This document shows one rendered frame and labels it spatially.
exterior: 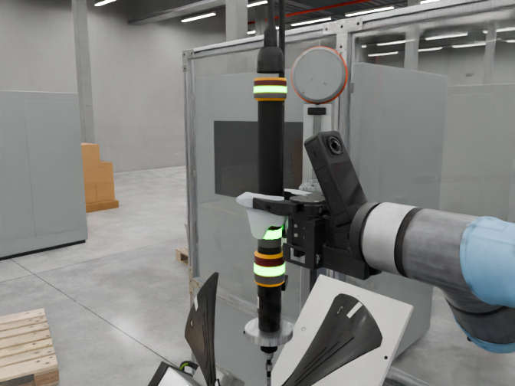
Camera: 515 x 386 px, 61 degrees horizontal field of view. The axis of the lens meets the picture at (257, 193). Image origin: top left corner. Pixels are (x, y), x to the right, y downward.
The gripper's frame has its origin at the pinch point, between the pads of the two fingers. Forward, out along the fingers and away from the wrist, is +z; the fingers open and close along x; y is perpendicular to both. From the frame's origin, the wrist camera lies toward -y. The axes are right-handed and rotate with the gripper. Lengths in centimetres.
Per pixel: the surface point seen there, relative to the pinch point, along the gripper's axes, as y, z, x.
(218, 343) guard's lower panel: 92, 105, 70
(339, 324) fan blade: 25.1, -2.4, 17.1
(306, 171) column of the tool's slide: 5, 39, 55
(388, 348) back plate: 38, -1, 36
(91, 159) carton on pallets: 68, 757, 276
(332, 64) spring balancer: -25, 33, 58
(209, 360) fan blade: 36.4, 19.1, 4.5
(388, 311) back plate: 32, 2, 41
